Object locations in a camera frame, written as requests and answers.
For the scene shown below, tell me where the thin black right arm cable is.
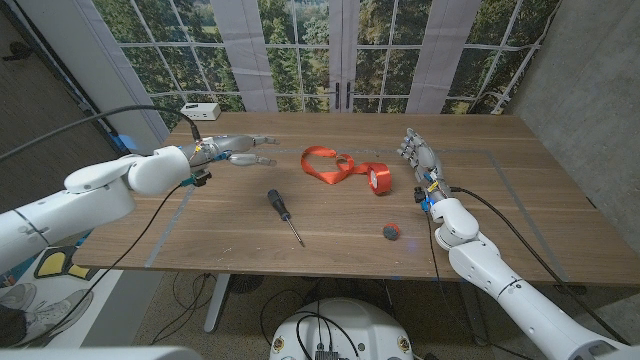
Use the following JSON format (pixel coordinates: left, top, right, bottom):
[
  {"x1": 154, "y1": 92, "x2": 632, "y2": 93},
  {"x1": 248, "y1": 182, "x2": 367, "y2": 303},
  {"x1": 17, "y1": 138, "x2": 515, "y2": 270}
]
[{"x1": 423, "y1": 209, "x2": 536, "y2": 360}]

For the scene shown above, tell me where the white table leg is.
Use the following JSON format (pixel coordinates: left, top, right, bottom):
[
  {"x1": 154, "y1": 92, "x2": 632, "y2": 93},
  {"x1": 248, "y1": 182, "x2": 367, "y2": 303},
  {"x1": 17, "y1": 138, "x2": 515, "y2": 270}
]
[{"x1": 203, "y1": 273, "x2": 232, "y2": 335}]

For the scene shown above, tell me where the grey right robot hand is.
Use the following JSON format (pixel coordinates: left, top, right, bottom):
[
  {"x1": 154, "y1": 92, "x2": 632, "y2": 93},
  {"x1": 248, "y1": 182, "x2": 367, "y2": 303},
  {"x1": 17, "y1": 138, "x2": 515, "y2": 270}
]
[{"x1": 397, "y1": 127, "x2": 452, "y2": 204}]

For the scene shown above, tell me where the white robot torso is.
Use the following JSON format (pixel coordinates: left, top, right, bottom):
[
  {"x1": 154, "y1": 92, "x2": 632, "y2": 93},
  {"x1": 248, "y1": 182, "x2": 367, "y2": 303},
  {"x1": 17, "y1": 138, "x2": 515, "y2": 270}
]
[{"x1": 269, "y1": 297, "x2": 414, "y2": 360}]

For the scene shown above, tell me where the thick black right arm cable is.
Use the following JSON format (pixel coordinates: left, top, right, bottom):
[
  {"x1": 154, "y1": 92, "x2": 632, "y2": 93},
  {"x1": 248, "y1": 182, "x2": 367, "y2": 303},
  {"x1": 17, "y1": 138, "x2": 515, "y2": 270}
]
[{"x1": 449, "y1": 186, "x2": 631, "y2": 346}]

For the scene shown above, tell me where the printed floor mat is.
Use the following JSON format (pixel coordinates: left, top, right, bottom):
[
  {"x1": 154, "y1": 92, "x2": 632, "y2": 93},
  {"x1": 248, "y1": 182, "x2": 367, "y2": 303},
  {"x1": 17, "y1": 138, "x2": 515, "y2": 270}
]
[{"x1": 0, "y1": 230, "x2": 124, "y2": 349}]

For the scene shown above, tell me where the orange ribbon roll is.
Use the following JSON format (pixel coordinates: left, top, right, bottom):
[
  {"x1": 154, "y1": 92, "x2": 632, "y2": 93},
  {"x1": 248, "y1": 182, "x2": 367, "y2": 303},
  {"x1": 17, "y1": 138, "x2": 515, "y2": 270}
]
[{"x1": 300, "y1": 145, "x2": 393, "y2": 196}]

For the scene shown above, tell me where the black torso cable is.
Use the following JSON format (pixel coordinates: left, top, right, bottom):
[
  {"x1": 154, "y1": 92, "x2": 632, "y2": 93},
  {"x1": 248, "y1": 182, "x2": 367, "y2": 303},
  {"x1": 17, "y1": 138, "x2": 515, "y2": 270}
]
[{"x1": 295, "y1": 310, "x2": 361, "y2": 359}]

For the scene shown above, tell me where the small blue object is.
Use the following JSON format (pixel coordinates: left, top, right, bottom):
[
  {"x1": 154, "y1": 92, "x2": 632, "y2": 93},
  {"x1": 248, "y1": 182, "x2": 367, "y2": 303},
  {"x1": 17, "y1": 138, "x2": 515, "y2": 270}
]
[{"x1": 110, "y1": 133, "x2": 139, "y2": 154}]

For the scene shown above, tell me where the grey table leg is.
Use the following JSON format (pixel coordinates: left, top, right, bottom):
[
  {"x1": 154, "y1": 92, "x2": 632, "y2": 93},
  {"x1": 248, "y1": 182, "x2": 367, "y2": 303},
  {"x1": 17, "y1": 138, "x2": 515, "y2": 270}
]
[{"x1": 457, "y1": 299, "x2": 489, "y2": 347}]

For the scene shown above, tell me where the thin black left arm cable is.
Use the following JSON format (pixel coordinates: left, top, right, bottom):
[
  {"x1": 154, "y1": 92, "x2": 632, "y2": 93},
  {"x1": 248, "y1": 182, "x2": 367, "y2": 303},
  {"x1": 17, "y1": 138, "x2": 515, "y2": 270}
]
[{"x1": 14, "y1": 183, "x2": 184, "y2": 349}]

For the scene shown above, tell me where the black handled screwdriver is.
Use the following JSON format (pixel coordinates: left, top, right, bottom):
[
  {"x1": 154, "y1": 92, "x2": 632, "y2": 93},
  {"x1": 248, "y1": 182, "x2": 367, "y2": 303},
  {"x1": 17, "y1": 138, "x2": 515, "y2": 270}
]
[{"x1": 266, "y1": 188, "x2": 306, "y2": 248}]

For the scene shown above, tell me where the black ribbed round object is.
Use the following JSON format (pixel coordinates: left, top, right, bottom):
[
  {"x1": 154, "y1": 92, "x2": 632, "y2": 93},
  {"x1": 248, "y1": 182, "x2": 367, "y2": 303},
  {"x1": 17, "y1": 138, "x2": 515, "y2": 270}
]
[{"x1": 228, "y1": 274, "x2": 265, "y2": 295}]

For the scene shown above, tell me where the printed window backdrop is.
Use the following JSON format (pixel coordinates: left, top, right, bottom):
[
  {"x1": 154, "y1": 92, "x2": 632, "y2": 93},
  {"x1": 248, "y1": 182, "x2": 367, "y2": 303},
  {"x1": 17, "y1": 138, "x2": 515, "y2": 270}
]
[{"x1": 92, "y1": 0, "x2": 561, "y2": 131}]

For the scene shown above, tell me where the black floor cable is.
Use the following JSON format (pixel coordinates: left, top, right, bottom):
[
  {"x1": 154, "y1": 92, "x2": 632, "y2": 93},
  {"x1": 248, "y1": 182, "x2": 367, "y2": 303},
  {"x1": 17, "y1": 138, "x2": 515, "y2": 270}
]
[{"x1": 149, "y1": 272, "x2": 217, "y2": 346}]

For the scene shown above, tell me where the white power strip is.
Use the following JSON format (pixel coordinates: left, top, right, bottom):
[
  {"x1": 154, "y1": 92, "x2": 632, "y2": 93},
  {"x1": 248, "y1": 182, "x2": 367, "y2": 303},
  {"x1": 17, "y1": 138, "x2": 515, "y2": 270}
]
[{"x1": 180, "y1": 102, "x2": 222, "y2": 122}]

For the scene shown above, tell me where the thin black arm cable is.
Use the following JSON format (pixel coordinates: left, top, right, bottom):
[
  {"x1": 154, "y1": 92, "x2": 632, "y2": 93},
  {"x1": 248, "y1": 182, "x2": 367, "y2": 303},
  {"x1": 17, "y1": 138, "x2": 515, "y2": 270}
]
[
  {"x1": 423, "y1": 209, "x2": 536, "y2": 360},
  {"x1": 14, "y1": 183, "x2": 184, "y2": 349}
]

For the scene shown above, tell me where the grey sneaker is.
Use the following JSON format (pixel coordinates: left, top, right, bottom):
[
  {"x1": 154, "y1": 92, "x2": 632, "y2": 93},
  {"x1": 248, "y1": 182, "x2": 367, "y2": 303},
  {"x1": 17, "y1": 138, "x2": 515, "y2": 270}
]
[{"x1": 0, "y1": 288, "x2": 95, "y2": 346}]

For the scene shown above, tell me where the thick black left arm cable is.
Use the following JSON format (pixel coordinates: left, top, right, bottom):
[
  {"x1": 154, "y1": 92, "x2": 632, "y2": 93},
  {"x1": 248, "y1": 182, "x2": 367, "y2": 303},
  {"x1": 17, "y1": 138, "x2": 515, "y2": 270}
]
[{"x1": 0, "y1": 104, "x2": 202, "y2": 162}]

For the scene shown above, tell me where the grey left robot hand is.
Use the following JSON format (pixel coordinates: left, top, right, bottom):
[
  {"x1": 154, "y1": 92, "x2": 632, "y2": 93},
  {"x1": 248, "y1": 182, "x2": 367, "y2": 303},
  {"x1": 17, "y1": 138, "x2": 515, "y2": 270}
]
[{"x1": 188, "y1": 133, "x2": 280, "y2": 170}]

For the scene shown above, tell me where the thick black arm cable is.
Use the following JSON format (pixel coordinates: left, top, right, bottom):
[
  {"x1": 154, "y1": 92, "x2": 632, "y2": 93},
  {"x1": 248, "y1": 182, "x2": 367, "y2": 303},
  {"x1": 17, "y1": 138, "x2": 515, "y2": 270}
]
[
  {"x1": 0, "y1": 104, "x2": 202, "y2": 162},
  {"x1": 449, "y1": 186, "x2": 631, "y2": 346}
]

